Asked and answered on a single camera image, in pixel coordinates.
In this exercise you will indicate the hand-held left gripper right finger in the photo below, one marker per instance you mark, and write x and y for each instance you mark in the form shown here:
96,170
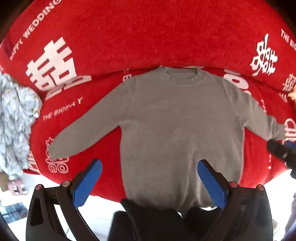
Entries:
212,183

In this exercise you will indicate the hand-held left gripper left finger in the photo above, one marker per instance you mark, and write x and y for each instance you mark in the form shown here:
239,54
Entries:
86,183

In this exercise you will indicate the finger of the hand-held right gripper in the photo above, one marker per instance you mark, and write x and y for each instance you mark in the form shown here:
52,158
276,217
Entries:
276,148
291,146

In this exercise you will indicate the grey knit sweater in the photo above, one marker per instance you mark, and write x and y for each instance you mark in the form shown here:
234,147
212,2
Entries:
175,129

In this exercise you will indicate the pink plastic stool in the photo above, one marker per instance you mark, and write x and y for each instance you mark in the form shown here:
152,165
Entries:
17,187

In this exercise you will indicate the cardboard box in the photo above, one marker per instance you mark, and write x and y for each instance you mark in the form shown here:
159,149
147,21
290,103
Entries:
3,182

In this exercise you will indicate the floral patterned cloth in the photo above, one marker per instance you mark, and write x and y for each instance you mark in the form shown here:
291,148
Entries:
16,120

